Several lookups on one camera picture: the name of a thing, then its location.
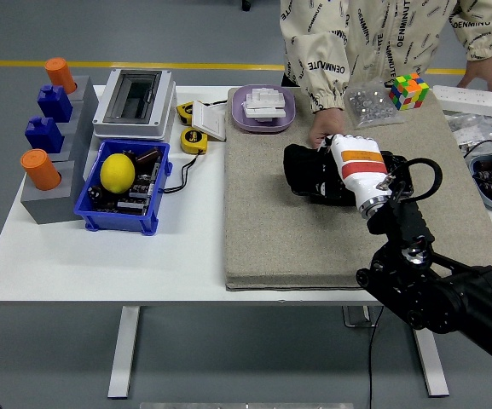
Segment metal bracket under table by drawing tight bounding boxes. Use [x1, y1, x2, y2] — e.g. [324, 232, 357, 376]
[342, 305, 378, 329]

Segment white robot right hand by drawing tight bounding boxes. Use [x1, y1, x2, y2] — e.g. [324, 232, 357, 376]
[313, 133, 391, 213]

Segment black cable under table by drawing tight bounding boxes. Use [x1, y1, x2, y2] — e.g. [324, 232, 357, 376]
[367, 306, 385, 409]

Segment grey-brown mat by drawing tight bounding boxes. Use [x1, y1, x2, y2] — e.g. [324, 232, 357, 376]
[223, 87, 492, 292]

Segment thin black wire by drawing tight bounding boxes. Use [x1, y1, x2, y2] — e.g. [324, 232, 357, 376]
[159, 149, 206, 195]

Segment grey stepped block holder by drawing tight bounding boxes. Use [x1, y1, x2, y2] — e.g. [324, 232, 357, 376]
[20, 75, 101, 225]

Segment blue block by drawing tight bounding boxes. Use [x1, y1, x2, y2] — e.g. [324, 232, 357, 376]
[37, 84, 74, 124]
[25, 116, 65, 154]

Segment blue plastic bin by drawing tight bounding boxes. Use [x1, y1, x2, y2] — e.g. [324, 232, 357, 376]
[73, 139, 173, 236]

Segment white table leg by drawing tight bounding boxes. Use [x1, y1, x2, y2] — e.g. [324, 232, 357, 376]
[414, 330, 450, 398]
[107, 305, 141, 400]

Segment white switch parts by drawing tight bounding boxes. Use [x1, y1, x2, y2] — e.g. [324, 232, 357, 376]
[240, 86, 288, 124]

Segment person's left hand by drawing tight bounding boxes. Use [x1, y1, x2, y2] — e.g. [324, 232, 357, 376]
[457, 55, 492, 93]

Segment white wall switch plate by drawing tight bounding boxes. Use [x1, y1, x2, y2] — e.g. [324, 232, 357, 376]
[191, 101, 228, 141]

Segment yellow lemon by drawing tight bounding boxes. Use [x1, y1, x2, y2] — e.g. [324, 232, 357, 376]
[100, 153, 136, 195]

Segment white power strip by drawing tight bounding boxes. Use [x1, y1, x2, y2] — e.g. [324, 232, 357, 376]
[432, 84, 492, 120]

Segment person's right hand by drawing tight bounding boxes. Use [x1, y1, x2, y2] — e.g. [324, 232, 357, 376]
[307, 107, 345, 150]

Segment person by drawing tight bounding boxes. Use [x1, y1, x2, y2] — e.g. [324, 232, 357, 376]
[279, 0, 492, 113]

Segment colourful puzzle cube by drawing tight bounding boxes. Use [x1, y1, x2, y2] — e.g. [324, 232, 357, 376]
[388, 72, 431, 112]

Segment purple bowl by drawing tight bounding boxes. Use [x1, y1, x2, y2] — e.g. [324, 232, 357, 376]
[230, 84, 297, 134]

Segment clear plastic bags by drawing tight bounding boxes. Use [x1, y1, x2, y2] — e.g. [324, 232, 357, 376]
[444, 110, 492, 151]

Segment white electrical box grey cover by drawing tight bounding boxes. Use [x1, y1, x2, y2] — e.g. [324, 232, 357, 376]
[92, 68, 177, 141]

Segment orange cylinder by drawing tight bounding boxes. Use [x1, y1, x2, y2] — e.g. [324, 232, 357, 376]
[44, 57, 78, 95]
[20, 148, 62, 191]

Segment black looped cable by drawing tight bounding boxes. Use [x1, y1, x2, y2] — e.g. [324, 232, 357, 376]
[465, 139, 492, 161]

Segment clear bag of metal nuts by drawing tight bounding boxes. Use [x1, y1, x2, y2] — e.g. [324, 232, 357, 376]
[344, 78, 407, 130]

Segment circuit board with capacitors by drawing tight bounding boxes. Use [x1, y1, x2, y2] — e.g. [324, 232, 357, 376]
[87, 147, 164, 215]

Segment yellow tape measure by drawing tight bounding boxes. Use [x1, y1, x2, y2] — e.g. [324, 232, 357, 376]
[180, 127, 209, 154]
[176, 101, 196, 125]

